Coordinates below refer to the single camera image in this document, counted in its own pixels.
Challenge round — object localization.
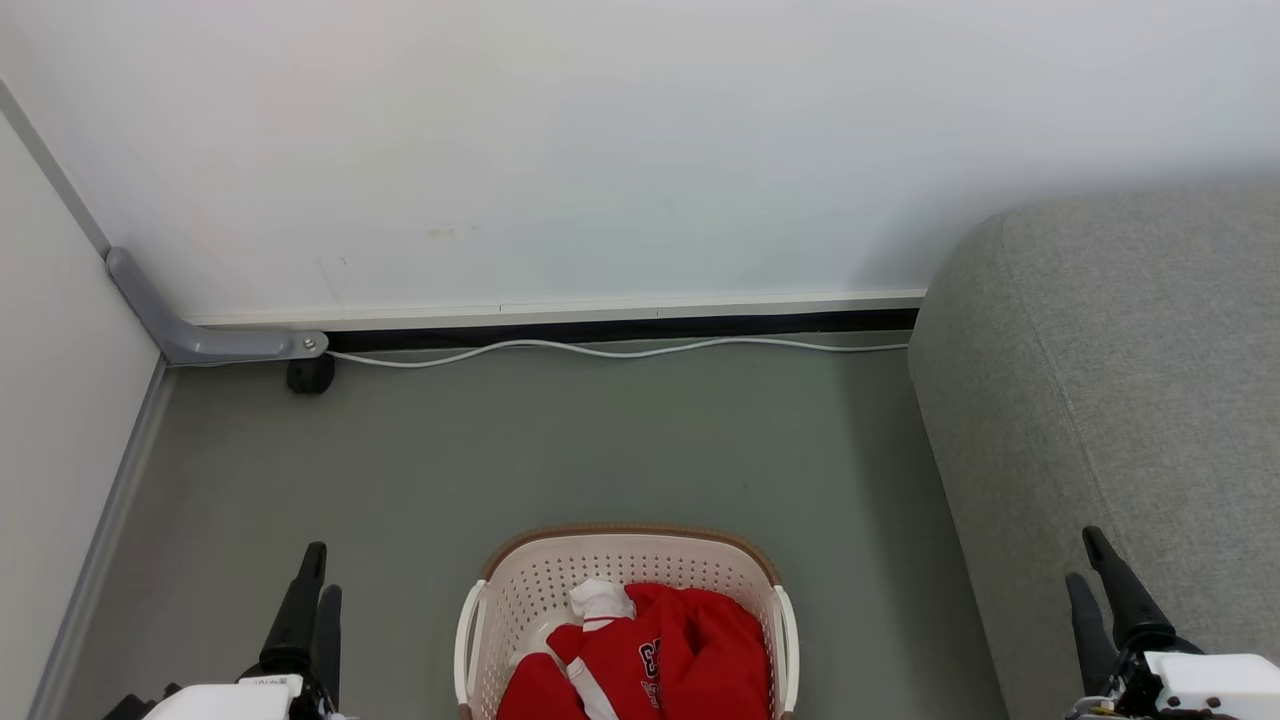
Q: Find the cream perforated laundry basket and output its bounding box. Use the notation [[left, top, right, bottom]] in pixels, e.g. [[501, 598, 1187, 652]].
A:
[[454, 523, 801, 720]]

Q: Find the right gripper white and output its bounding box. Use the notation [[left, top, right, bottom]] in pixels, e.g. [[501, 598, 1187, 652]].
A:
[[1065, 526, 1280, 720]]

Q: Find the black round floor foot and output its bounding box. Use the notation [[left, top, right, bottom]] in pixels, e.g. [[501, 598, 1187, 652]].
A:
[[286, 356, 336, 395]]

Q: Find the grey metal angled bracket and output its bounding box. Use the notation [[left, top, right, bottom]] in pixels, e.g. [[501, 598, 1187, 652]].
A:
[[105, 247, 330, 367]]

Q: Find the grey fabric sofa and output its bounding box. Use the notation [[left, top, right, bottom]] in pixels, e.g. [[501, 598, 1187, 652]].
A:
[[907, 183, 1280, 720]]

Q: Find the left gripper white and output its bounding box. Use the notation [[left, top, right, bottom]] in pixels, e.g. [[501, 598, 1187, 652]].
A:
[[142, 542, 344, 720]]

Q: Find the grey floor skirting strip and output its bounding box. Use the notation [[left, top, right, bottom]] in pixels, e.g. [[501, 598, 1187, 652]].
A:
[[28, 356, 177, 720]]

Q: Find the white wall baseboard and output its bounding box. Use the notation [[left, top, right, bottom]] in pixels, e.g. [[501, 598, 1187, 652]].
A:
[[184, 289, 927, 333]]

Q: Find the white cable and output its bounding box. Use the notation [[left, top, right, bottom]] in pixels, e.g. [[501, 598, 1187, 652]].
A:
[[328, 337, 911, 370]]

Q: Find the red garment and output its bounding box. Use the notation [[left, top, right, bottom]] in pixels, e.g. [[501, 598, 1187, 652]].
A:
[[497, 578, 772, 720]]

